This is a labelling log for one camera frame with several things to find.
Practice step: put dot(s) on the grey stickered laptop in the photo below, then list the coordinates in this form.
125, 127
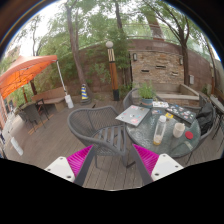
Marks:
133, 115

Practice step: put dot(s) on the striped wooden lamp post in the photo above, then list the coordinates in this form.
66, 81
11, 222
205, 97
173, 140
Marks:
113, 71

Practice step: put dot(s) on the white umbrella base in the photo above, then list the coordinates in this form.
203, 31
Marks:
69, 101

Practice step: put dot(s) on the white paper booklet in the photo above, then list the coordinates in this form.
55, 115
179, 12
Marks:
160, 104

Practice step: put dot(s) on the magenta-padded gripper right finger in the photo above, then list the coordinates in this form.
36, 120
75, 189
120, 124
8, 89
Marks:
156, 164

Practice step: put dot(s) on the flat round red coaster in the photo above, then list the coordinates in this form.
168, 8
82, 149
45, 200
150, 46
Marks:
189, 135

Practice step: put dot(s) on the black stickered laptop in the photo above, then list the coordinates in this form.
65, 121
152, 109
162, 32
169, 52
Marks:
181, 112

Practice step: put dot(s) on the wooden bench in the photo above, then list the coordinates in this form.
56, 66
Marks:
50, 97

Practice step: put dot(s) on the round glass patio table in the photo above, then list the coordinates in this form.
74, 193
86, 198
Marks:
163, 133

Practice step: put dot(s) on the small yellow card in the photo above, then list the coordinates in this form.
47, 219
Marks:
169, 115

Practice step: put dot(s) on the white mug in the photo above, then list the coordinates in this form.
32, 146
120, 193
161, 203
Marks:
178, 129

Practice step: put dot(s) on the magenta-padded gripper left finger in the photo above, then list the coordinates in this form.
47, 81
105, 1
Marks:
71, 163

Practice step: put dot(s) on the potted green plant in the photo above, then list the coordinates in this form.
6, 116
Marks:
146, 93

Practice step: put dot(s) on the dark patio chair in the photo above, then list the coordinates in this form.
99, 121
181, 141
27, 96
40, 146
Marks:
31, 115

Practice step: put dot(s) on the orange patio umbrella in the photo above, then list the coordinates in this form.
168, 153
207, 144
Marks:
23, 71

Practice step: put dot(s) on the yellow blue striped cone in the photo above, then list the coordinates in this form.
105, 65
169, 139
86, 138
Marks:
84, 93

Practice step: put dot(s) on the clear plastic drink bottle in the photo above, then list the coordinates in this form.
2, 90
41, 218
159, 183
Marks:
160, 129

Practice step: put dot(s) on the grey metal mesh chair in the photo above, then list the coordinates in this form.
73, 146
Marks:
100, 131
128, 99

